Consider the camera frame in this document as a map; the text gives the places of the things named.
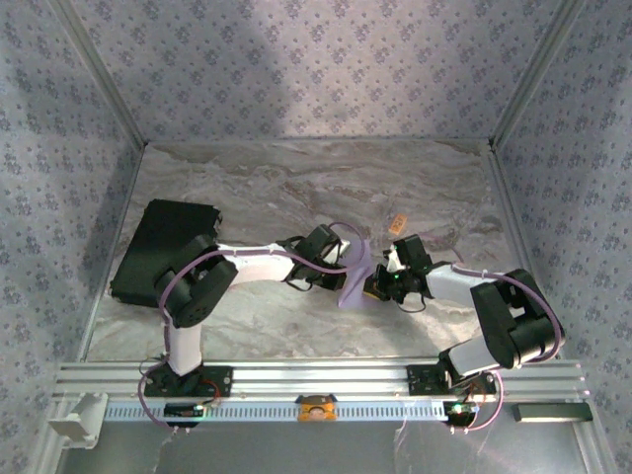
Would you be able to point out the purple paper sheet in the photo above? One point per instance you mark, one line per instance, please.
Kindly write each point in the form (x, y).
(353, 291)

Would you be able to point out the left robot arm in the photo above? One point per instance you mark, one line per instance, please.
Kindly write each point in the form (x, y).
(192, 296)

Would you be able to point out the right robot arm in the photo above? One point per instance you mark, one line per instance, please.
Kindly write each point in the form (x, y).
(513, 321)

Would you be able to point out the small wooden block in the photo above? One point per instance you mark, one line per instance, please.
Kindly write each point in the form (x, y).
(397, 224)

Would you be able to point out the orange figure clip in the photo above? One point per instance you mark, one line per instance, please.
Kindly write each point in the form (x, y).
(316, 410)

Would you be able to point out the small circuit board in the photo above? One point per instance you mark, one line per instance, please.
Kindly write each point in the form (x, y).
(182, 412)
(459, 412)

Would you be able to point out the black flat case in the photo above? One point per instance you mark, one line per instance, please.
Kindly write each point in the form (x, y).
(148, 247)

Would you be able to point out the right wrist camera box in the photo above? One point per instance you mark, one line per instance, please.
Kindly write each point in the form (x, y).
(393, 260)

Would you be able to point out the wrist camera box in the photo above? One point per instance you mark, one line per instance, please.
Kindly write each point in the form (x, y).
(393, 260)
(344, 247)

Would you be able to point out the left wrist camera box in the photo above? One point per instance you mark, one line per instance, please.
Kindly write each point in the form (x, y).
(344, 247)

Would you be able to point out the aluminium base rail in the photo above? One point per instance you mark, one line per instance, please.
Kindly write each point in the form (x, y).
(321, 377)

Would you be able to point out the aluminium side rail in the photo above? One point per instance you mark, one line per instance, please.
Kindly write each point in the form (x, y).
(507, 197)
(129, 192)

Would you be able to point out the aluminium corner post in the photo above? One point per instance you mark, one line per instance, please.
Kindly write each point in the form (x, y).
(533, 74)

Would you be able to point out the white plastic bracket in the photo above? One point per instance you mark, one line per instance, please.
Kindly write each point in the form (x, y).
(74, 424)

